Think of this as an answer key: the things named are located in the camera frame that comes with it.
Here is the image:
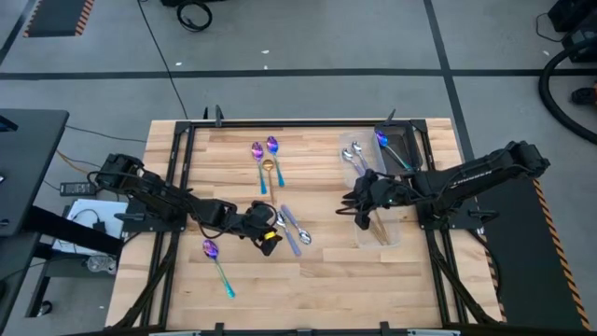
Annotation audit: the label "black diagonal stand beam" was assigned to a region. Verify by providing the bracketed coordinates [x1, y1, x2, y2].
[25, 204, 125, 257]

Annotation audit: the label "dark grey plastic container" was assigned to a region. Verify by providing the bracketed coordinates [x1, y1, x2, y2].
[373, 121, 424, 179]

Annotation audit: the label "black power adapter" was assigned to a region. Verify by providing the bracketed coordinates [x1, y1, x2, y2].
[59, 181, 97, 197]

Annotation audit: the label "iridescent rainbow spoon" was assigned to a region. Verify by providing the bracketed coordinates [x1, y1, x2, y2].
[375, 130, 414, 172]
[251, 141, 269, 196]
[266, 135, 286, 189]
[202, 238, 236, 300]

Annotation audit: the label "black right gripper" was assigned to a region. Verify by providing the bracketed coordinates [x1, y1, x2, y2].
[341, 168, 414, 215]

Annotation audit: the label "black mat orange hazard stripes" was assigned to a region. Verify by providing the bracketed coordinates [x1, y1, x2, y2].
[22, 0, 94, 38]
[467, 163, 591, 331]

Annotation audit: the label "clear plastic object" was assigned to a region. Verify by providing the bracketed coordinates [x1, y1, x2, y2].
[86, 255, 118, 275]

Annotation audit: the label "clear plastic container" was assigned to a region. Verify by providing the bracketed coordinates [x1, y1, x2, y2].
[338, 129, 388, 189]
[353, 186, 403, 248]

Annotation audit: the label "orange cable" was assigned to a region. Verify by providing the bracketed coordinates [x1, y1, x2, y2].
[55, 148, 102, 181]

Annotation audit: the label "white paper pad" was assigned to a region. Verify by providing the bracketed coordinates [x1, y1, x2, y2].
[51, 199, 130, 257]

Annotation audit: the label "gold spoon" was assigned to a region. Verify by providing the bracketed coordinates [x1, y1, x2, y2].
[368, 212, 389, 246]
[261, 159, 277, 206]
[375, 209, 393, 245]

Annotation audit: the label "silver spoon purple handle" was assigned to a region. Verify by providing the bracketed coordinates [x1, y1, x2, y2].
[341, 147, 368, 178]
[273, 211, 303, 257]
[280, 203, 312, 246]
[351, 141, 377, 176]

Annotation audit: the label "black equipment box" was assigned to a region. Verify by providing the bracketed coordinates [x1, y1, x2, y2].
[548, 0, 597, 64]

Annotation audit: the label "red and black device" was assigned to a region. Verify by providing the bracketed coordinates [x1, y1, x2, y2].
[571, 82, 597, 106]

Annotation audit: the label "long black floor cable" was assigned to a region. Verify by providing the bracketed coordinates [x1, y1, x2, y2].
[137, 0, 188, 120]

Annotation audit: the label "black metal table frame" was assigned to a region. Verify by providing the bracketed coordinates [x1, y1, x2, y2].
[105, 119, 504, 336]

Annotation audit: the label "black side desk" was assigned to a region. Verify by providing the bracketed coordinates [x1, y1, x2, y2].
[0, 109, 70, 237]

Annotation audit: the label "coiled black cable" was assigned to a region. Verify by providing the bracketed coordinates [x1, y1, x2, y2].
[175, 0, 214, 34]

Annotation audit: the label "thin black floor cable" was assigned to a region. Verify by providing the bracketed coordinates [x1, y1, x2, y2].
[63, 123, 149, 144]

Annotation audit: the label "thick black hose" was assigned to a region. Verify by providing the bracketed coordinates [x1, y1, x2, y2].
[537, 38, 597, 146]

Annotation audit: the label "black right camera cable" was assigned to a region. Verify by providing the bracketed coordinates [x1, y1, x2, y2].
[334, 198, 370, 219]

